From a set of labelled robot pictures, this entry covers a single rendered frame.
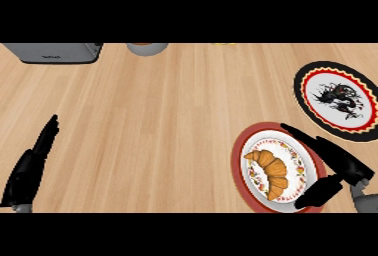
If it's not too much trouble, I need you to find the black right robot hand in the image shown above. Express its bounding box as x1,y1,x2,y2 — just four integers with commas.
280,122,377,211

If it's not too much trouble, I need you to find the grey round cup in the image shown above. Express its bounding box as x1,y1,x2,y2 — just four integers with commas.
126,43,170,57

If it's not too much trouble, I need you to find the golden brown croissant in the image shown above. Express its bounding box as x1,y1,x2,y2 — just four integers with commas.
243,149,290,202

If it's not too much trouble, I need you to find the black rimmed dragon plate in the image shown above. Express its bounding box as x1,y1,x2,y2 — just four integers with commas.
293,60,378,143

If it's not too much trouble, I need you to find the grey toaster appliance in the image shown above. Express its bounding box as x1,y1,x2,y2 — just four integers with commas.
2,43,105,65

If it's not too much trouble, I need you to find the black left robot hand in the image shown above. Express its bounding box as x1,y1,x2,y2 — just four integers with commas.
0,114,61,209

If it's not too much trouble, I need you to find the red rimmed white plate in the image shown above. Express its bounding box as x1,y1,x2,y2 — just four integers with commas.
230,121,328,214

